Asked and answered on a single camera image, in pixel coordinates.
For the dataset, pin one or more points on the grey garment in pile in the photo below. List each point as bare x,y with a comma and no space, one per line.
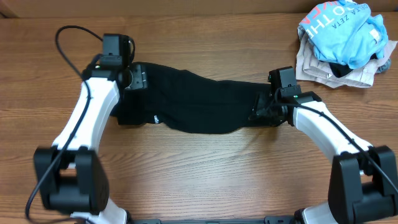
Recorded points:
384,67

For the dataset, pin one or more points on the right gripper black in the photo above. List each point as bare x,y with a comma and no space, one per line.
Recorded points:
262,107

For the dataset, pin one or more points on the black garment in pile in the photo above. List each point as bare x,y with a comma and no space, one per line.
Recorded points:
340,71

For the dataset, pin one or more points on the light blue printed t-shirt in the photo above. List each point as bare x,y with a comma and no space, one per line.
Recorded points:
345,32

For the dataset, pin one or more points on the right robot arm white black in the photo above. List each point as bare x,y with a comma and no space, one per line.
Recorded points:
363,179

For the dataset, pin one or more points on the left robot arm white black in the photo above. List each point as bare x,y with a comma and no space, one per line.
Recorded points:
71,179

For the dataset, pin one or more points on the beige shorts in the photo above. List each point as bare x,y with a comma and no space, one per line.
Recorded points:
309,68

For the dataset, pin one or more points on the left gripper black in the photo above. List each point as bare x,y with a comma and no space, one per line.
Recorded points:
138,77

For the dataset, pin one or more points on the black t-shirt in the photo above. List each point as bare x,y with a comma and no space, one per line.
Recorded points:
188,102

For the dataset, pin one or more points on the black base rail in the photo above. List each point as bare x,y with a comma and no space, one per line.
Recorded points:
211,221

